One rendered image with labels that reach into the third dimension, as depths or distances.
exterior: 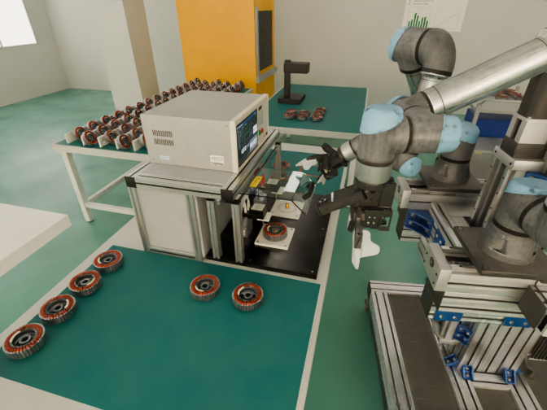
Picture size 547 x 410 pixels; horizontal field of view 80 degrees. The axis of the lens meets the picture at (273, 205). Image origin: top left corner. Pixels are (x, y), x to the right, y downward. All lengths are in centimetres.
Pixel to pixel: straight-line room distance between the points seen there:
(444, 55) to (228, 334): 113
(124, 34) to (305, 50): 309
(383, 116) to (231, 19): 440
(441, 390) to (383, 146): 136
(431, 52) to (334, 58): 535
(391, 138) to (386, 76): 591
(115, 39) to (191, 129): 405
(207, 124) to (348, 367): 146
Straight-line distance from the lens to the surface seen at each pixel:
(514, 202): 110
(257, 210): 140
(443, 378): 187
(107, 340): 126
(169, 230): 142
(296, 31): 662
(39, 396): 124
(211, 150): 129
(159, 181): 129
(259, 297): 121
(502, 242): 116
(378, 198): 76
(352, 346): 209
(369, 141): 68
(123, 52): 525
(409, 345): 192
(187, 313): 125
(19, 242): 96
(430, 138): 71
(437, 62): 124
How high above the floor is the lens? 167
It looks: 32 degrees down
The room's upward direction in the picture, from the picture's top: straight up
